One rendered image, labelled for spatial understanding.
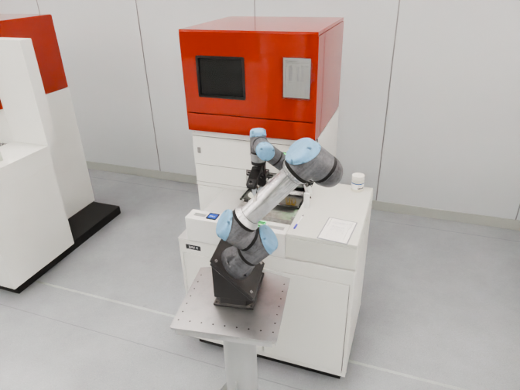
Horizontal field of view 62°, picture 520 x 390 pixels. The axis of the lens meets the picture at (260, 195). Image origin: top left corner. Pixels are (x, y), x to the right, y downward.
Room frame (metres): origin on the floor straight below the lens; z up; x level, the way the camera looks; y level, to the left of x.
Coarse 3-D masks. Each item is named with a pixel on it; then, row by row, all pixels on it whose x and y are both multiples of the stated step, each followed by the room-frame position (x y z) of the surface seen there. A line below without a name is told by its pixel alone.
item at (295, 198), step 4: (296, 188) 2.36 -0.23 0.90; (300, 188) 2.36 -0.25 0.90; (248, 192) 2.33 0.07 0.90; (292, 192) 2.31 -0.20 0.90; (296, 192) 2.31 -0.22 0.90; (300, 192) 2.31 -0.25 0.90; (304, 192) 2.31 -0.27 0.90; (288, 196) 2.27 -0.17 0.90; (292, 196) 2.26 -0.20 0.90; (296, 196) 2.26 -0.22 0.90; (300, 196) 2.26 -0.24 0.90; (284, 200) 2.21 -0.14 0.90; (288, 200) 2.21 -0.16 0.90; (292, 200) 2.21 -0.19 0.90; (296, 200) 2.21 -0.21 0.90; (300, 200) 2.20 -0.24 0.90; (288, 204) 2.16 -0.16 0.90; (292, 204) 2.16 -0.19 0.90; (296, 204) 2.16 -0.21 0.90
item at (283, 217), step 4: (272, 212) 2.11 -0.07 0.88; (276, 212) 2.11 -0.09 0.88; (280, 212) 2.11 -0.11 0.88; (284, 212) 2.11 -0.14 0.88; (268, 216) 2.07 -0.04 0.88; (272, 216) 2.07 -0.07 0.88; (276, 216) 2.07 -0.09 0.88; (280, 216) 2.06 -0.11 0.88; (284, 216) 2.06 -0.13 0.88; (288, 216) 2.06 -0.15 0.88; (264, 220) 2.07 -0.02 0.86; (268, 220) 2.06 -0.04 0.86; (272, 220) 2.05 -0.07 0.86; (276, 220) 2.04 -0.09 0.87; (280, 220) 2.04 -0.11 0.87; (284, 220) 2.03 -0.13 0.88; (288, 220) 2.02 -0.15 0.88
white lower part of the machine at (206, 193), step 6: (198, 186) 2.62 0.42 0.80; (204, 186) 2.60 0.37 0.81; (210, 186) 2.59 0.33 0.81; (216, 186) 2.58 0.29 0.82; (204, 192) 2.60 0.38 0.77; (210, 192) 2.59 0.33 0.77; (216, 192) 2.57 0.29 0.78; (204, 198) 2.61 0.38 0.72; (210, 198) 2.59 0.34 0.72; (204, 204) 2.61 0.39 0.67
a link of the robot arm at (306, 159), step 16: (304, 144) 1.41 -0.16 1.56; (288, 160) 1.39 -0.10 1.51; (304, 160) 1.36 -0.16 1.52; (320, 160) 1.38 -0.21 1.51; (336, 160) 1.42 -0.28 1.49; (288, 176) 1.39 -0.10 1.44; (304, 176) 1.37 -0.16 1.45; (320, 176) 1.38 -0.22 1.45; (272, 192) 1.40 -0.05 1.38; (288, 192) 1.40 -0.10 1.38; (240, 208) 1.45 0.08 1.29; (256, 208) 1.40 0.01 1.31; (272, 208) 1.41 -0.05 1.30; (224, 224) 1.40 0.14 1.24; (240, 224) 1.39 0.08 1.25; (256, 224) 1.42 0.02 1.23; (224, 240) 1.40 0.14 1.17; (240, 240) 1.40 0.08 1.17
